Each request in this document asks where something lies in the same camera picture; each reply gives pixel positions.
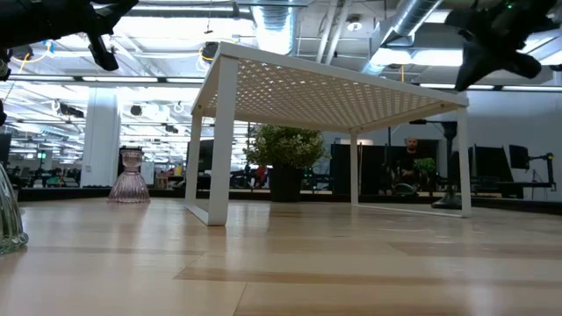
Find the white perforated metal shelf rack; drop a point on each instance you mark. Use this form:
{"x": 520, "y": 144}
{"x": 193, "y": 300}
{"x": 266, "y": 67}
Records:
{"x": 224, "y": 131}

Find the silver ventilation duct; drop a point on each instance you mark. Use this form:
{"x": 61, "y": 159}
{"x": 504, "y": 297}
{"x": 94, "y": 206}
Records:
{"x": 408, "y": 22}
{"x": 276, "y": 26}

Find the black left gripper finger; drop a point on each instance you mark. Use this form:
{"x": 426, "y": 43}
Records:
{"x": 112, "y": 9}
{"x": 104, "y": 55}

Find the pink ribbed glass candle holder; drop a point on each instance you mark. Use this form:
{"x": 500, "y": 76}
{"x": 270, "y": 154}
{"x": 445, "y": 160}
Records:
{"x": 129, "y": 184}

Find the potted green plant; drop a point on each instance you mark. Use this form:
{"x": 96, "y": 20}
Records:
{"x": 285, "y": 145}

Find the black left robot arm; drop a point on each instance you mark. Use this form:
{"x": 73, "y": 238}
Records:
{"x": 2, "y": 74}

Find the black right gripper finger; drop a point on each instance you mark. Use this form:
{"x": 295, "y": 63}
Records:
{"x": 474, "y": 24}
{"x": 483, "y": 59}

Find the black floor stand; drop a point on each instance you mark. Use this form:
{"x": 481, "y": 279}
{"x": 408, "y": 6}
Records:
{"x": 450, "y": 193}

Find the green glass candle holder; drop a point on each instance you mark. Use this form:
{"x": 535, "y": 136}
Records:
{"x": 9, "y": 219}

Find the black partition screen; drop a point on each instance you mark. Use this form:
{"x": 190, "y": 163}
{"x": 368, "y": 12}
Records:
{"x": 373, "y": 171}

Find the black monitor on arm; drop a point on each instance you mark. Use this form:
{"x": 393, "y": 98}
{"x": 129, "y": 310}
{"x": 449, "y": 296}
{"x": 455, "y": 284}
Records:
{"x": 519, "y": 156}

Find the white building pillar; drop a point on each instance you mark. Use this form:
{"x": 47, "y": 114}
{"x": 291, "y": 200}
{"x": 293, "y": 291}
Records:
{"x": 101, "y": 140}

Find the person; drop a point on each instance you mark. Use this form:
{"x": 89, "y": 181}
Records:
{"x": 411, "y": 145}

